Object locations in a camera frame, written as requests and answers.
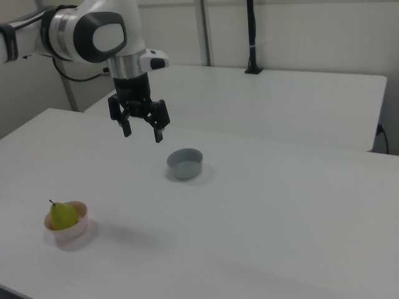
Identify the white rectangular table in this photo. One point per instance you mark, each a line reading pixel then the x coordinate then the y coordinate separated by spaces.
pixel 249 102

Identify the grey bowl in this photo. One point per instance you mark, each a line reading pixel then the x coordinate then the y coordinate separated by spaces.
pixel 184 171

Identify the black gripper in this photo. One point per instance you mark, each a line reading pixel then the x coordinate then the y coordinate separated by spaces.
pixel 132 90

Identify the black camera stand with clamp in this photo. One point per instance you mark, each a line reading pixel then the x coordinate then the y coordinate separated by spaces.
pixel 252 31

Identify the grey metal frame post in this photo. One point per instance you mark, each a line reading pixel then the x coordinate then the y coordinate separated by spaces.
pixel 70 93

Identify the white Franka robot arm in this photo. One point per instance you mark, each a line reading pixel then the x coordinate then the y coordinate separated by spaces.
pixel 103 37

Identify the pink bowl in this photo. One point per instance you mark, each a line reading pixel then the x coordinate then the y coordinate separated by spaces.
pixel 76 232

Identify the green pear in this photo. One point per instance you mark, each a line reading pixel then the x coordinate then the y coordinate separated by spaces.
pixel 64 216

